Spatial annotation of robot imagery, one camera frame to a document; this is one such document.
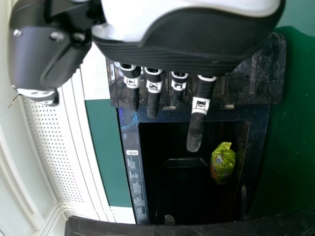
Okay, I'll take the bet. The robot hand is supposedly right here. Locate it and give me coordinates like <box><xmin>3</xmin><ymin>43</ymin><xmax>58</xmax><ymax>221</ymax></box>
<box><xmin>6</xmin><ymin>0</ymin><xmax>286</xmax><ymax>152</ymax></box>

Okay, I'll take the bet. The yellow-green biscuit packet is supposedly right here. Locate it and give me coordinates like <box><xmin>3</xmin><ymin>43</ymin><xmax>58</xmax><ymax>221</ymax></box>
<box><xmin>210</xmin><ymin>142</ymin><xmax>237</xmax><ymax>185</ymax></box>

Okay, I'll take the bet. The white perforated cable duct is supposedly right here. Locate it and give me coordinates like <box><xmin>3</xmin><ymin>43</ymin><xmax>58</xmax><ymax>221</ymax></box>
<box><xmin>21</xmin><ymin>94</ymin><xmax>87</xmax><ymax>206</ymax></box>

